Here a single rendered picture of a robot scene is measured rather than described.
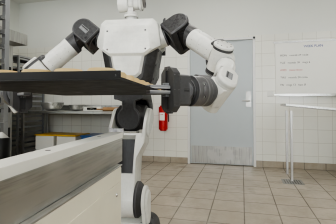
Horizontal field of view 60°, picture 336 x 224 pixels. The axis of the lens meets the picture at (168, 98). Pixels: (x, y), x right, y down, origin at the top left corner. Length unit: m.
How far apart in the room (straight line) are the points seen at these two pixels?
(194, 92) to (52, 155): 0.51
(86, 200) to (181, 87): 0.43
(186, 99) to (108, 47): 0.58
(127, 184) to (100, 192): 0.71
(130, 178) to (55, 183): 0.83
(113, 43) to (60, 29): 4.82
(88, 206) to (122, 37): 0.90
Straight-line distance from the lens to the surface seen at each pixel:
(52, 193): 0.38
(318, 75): 4.98
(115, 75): 0.46
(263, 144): 4.89
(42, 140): 5.32
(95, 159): 0.49
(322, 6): 5.22
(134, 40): 1.25
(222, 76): 0.88
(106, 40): 1.28
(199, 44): 1.19
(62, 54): 1.40
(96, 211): 0.49
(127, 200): 1.20
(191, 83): 0.80
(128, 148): 1.27
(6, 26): 2.09
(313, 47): 5.03
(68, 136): 5.05
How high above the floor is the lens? 0.95
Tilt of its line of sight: 2 degrees up
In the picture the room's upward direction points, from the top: straight up
